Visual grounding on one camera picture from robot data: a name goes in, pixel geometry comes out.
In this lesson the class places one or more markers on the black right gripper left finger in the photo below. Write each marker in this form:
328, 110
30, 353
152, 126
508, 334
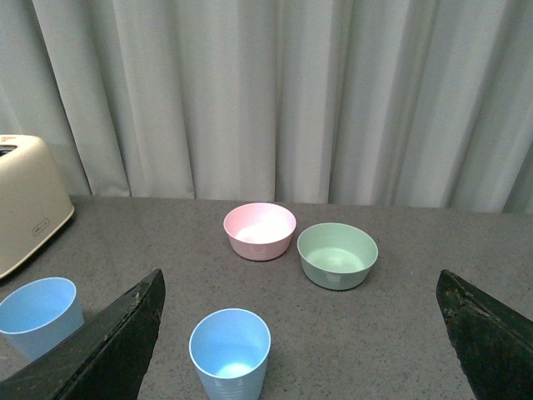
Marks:
106, 358

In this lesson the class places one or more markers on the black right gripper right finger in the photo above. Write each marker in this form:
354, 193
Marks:
492, 341

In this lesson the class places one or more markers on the light blue plastic cup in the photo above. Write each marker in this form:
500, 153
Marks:
230, 349

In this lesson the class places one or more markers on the cream toaster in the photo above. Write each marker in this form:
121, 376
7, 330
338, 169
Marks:
34, 200

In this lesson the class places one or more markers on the green plastic bowl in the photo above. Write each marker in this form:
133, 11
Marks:
336, 256

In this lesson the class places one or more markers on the pink plastic bowl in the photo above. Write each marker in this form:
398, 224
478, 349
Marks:
259, 231

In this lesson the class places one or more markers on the grey white curtain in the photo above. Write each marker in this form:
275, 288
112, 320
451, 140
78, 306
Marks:
392, 103

